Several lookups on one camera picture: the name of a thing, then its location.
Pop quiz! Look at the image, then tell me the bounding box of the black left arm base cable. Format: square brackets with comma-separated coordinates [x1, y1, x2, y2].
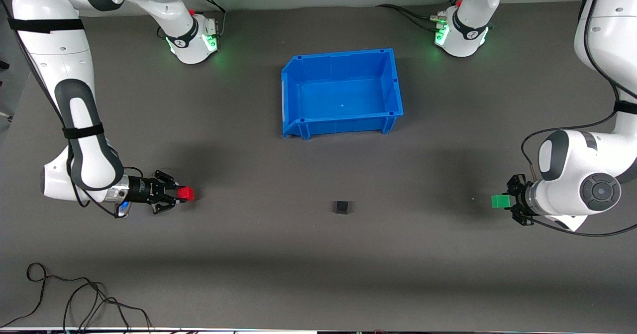
[375, 0, 466, 32]

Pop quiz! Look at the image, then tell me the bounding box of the dark grey table mat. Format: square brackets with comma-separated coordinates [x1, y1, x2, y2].
[0, 0, 637, 331]

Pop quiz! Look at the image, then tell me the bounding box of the black right arm base cable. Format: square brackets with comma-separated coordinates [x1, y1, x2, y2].
[158, 0, 227, 41]

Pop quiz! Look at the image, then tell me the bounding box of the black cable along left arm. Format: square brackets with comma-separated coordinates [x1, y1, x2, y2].
[520, 0, 637, 238]

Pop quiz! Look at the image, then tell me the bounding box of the thin black loose cable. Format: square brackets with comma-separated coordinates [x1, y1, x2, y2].
[0, 263, 107, 329]
[62, 280, 152, 333]

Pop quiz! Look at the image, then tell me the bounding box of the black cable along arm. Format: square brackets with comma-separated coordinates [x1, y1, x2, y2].
[0, 0, 146, 220]
[520, 0, 637, 238]

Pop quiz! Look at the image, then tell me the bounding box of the blue plastic storage bin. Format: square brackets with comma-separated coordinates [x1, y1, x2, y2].
[281, 48, 404, 140]

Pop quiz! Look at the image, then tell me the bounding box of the black arm base cable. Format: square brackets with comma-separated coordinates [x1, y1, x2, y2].
[158, 0, 227, 41]
[375, 0, 466, 32]

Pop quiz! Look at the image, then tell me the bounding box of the black cable along right arm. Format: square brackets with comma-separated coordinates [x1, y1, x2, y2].
[0, 0, 146, 220]

